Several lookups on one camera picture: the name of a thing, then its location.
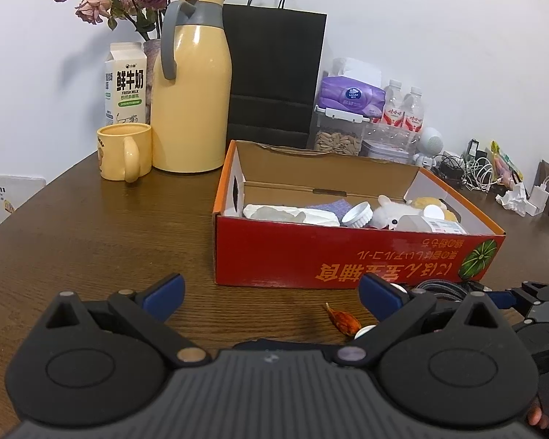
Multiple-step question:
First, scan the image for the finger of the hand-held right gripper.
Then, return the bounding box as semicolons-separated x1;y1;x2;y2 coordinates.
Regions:
480;282;549;318

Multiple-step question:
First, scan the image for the colourful snack packet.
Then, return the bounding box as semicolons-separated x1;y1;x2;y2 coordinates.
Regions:
489;141;524;188

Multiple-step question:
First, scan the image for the purple cloth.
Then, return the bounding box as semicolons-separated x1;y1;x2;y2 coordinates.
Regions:
304;199;353;220

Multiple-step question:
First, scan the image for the orange wrapper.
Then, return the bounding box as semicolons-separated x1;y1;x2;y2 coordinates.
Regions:
325;303;362;332

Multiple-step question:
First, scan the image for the white milk carton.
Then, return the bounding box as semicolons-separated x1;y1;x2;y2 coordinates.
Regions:
103;42;148;125

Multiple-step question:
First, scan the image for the person's right hand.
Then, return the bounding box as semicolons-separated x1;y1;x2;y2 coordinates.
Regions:
526;402;549;431

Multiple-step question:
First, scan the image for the white robot-shaped speaker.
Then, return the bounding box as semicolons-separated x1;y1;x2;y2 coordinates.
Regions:
414;127;444;168

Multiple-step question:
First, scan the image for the orange cardboard box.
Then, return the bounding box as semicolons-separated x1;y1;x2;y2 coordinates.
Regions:
212;139;506;290

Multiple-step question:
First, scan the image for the white lumpy packet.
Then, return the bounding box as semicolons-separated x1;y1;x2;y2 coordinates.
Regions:
243;203;341;228

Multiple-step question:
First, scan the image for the yellow mug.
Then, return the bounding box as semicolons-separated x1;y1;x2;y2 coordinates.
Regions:
96;123;154;184

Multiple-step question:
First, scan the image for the white labelled bottle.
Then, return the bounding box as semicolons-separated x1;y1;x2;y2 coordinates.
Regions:
396;206;467;235

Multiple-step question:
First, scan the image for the pink glass vase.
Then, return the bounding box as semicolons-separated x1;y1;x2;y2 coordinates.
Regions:
143;39;163;101

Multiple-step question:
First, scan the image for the yellow plush toy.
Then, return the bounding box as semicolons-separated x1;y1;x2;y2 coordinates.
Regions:
407;196;460;222

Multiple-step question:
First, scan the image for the black braided cable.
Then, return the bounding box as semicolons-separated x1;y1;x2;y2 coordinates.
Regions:
412;281;490;303

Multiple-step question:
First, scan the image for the dried rose bouquet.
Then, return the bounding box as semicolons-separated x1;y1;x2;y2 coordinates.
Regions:
52;0;220;42

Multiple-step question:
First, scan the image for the black cable tangle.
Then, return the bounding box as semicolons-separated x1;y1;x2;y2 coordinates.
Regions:
437;151;467;186

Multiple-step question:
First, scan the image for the white charger box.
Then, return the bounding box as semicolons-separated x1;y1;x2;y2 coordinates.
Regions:
526;184;549;215

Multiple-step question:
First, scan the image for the crumpled white paper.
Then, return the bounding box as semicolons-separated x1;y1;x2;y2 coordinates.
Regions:
495;182;529;217

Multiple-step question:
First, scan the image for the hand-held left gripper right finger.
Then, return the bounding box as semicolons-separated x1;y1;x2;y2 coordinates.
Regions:
339;272;513;367

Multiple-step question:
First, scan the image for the black paper bag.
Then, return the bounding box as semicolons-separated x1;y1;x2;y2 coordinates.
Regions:
222;0;328;149

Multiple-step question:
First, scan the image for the white plush toy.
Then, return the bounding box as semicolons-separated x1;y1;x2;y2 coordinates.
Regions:
370;194;424;230

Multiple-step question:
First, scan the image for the white cable tangle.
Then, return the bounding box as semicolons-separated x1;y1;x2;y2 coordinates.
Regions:
462;158;497;191

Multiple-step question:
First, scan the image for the clear seed container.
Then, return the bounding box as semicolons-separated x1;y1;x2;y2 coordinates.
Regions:
312;105;371;156

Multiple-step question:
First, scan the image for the yellow thermos jug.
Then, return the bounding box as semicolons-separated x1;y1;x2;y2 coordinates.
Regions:
151;0;233;175

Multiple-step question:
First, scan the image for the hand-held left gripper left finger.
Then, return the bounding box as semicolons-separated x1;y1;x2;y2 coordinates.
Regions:
43;273;211;369

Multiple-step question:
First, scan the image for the purple tissue pack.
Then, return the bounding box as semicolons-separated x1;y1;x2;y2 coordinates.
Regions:
319;57;387;117

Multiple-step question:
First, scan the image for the clear water bottle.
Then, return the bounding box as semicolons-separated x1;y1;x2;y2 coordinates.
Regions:
382;79;404;126
400;86;426;133

